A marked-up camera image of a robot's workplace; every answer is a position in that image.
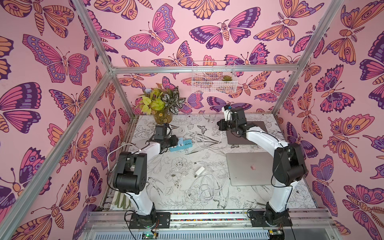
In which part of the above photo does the teal power strip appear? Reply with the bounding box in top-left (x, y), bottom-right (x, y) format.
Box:
top-left (170, 138), bottom-right (193, 152)

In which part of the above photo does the white laptop charger brick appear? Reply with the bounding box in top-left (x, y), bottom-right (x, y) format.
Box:
top-left (194, 167), bottom-right (206, 178)

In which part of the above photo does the white laptop charger cable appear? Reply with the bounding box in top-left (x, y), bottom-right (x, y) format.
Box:
top-left (185, 172), bottom-right (229, 206)

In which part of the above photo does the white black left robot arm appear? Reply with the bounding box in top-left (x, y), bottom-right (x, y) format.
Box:
top-left (112, 124), bottom-right (179, 217)

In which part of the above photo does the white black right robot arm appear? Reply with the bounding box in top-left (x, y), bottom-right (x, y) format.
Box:
top-left (217, 105), bottom-right (307, 227)

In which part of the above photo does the dark grey laptop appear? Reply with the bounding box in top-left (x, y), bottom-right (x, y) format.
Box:
top-left (224, 120), bottom-right (272, 146)

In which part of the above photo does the silver laptop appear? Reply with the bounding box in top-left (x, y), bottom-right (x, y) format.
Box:
top-left (226, 152), bottom-right (273, 187)

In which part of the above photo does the glass vase with plants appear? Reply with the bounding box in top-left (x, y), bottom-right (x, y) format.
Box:
top-left (134, 87), bottom-right (186, 125)

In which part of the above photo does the small green succulent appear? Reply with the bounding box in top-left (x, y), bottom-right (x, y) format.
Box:
top-left (222, 76), bottom-right (233, 82)

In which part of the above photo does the white blue-adapter cable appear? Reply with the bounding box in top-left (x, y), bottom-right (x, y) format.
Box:
top-left (191, 128), bottom-right (226, 155)

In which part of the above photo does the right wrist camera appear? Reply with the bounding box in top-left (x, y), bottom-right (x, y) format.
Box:
top-left (222, 105), bottom-right (232, 113)

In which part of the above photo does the white power strip cord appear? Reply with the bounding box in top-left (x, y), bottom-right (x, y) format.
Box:
top-left (106, 142), bottom-right (142, 173)

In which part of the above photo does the white wire basket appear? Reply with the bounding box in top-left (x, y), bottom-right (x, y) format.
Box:
top-left (190, 61), bottom-right (238, 95)

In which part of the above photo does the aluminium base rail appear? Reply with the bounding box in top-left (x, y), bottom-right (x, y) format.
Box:
top-left (80, 209), bottom-right (343, 240)

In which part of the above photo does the aluminium frame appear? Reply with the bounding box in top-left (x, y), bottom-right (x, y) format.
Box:
top-left (1, 1), bottom-right (344, 240)

